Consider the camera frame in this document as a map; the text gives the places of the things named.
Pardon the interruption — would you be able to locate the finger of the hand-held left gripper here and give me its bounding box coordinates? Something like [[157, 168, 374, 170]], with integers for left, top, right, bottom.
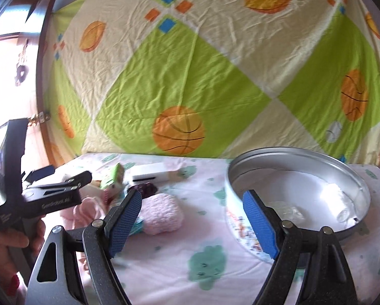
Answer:
[[23, 171, 93, 197], [25, 166, 56, 182]]

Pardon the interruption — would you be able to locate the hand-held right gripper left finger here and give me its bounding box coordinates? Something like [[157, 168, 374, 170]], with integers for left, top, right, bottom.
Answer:
[[25, 188, 143, 305]]

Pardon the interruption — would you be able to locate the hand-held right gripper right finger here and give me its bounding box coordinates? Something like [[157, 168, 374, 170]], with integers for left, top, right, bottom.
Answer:
[[241, 189, 359, 305]]

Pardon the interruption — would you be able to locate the teal cloth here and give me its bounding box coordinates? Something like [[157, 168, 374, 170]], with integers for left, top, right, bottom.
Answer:
[[129, 218, 146, 236]]

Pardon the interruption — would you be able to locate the pink cloth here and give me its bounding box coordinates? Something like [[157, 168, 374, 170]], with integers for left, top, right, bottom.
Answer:
[[61, 197, 106, 229]]

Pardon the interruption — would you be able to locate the dark purple soft item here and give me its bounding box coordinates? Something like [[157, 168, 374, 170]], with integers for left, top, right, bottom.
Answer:
[[131, 182, 157, 199]]

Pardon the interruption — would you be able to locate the pink fluffy plush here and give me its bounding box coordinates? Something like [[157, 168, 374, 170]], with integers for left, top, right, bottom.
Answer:
[[138, 194, 185, 236]]

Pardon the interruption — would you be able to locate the round metal tin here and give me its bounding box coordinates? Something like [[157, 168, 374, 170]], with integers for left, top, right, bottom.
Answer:
[[225, 147, 371, 264]]

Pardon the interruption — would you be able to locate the person's left hand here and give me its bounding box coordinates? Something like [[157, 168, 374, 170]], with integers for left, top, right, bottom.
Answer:
[[0, 218, 47, 293]]

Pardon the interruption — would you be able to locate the clear plastic bag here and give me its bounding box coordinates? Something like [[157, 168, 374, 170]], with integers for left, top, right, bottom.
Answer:
[[269, 200, 306, 221]]

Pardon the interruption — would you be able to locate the white box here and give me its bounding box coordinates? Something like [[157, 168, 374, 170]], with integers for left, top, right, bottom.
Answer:
[[131, 163, 171, 185]]

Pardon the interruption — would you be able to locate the pink cloud print bed sheet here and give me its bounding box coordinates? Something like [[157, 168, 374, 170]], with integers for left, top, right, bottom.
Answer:
[[59, 152, 380, 305]]

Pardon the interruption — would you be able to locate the white rolled towel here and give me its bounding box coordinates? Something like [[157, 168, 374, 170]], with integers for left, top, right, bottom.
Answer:
[[317, 182, 357, 223]]

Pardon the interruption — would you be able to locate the hanging door ornament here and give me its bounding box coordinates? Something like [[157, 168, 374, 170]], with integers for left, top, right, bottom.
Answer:
[[13, 38, 32, 86]]

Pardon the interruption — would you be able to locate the basketball print sheet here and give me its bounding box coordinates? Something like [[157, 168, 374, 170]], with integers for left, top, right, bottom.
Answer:
[[45, 0, 380, 166]]

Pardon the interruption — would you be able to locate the wooden door frame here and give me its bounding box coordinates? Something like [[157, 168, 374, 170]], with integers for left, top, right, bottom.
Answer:
[[0, 0, 66, 166]]

